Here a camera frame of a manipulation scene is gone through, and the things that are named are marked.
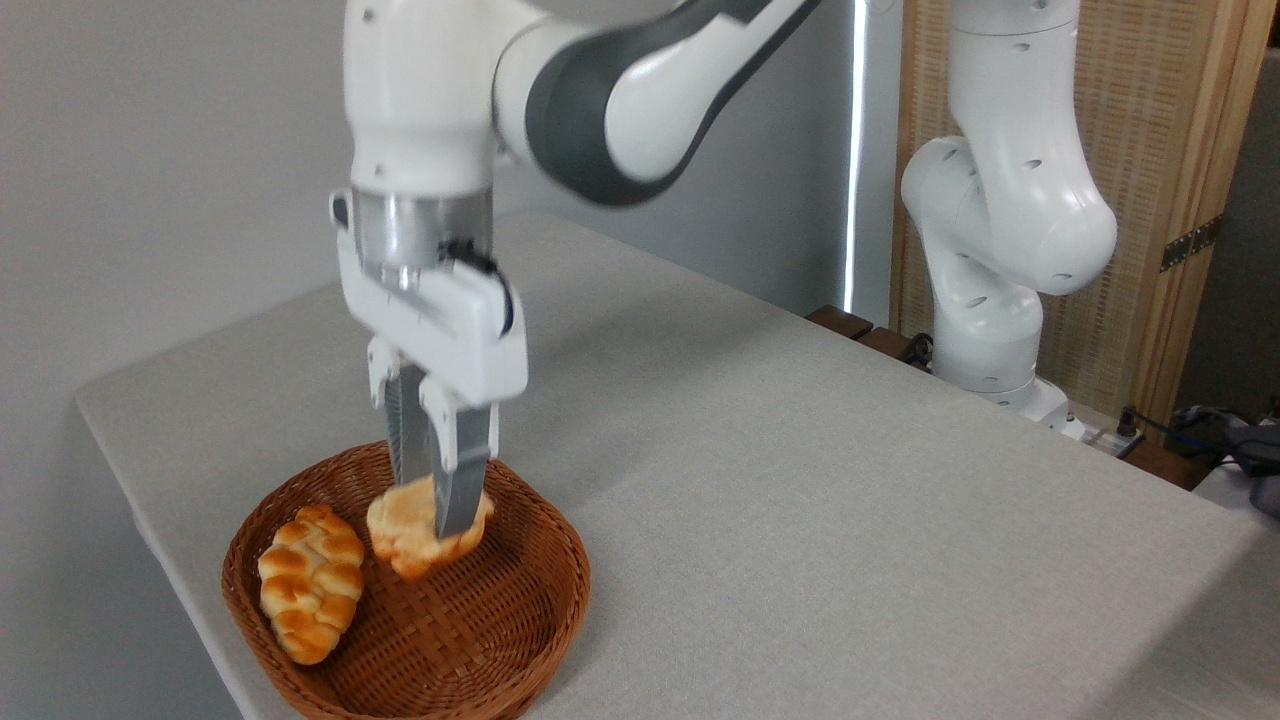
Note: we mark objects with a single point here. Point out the dark metal screen hinge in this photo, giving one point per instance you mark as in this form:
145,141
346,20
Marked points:
1190,243

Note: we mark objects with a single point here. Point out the golden braided bread loaf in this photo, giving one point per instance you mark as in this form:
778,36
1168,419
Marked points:
310,585

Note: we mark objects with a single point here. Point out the wooden woven folding screen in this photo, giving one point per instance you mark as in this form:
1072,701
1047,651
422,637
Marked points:
1160,100

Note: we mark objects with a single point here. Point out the grey tablecloth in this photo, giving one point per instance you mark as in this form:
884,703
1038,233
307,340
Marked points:
800,500

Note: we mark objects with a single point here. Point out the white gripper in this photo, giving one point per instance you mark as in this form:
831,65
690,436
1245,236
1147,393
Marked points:
440,325

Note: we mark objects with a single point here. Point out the brown woven wicker basket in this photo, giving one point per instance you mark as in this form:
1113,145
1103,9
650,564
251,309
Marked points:
470,650

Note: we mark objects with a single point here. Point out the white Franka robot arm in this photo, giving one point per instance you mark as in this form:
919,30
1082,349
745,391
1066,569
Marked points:
1020,200

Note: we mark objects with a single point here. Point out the white power strip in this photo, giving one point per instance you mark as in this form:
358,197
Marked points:
1110,440

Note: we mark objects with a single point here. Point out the pale round bread roll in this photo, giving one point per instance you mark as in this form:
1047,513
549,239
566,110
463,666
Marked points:
400,535

